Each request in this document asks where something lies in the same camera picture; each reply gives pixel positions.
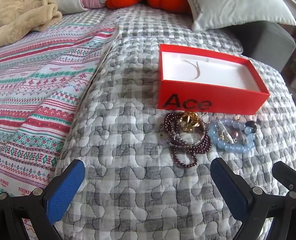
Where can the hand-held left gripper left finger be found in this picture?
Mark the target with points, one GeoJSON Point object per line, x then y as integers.
{"type": "Point", "coordinates": [65, 192]}

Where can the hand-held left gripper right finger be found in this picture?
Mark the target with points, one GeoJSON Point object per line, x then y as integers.
{"type": "Point", "coordinates": [227, 192]}

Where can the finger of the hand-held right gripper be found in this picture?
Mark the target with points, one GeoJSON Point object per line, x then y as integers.
{"type": "Point", "coordinates": [290, 177]}

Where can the black hair clip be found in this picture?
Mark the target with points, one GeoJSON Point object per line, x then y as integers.
{"type": "Point", "coordinates": [251, 126]}

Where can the gold knot ornament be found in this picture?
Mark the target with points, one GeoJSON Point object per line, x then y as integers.
{"type": "Point", "coordinates": [189, 122]}

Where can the red cardboard box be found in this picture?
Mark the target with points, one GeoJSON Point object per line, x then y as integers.
{"type": "Point", "coordinates": [212, 93]}

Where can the grey checked quilt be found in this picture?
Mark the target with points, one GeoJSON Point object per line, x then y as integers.
{"type": "Point", "coordinates": [128, 155]}

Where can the striped patterned quilt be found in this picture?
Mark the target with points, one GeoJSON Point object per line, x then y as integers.
{"type": "Point", "coordinates": [38, 80]}

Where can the grey sofa armrest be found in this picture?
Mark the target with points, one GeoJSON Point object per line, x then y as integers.
{"type": "Point", "coordinates": [265, 40]}

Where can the white deer print pillow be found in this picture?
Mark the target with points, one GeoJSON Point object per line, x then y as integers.
{"type": "Point", "coordinates": [232, 2]}

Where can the beige fleece blanket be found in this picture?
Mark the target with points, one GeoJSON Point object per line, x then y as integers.
{"type": "Point", "coordinates": [18, 12]}

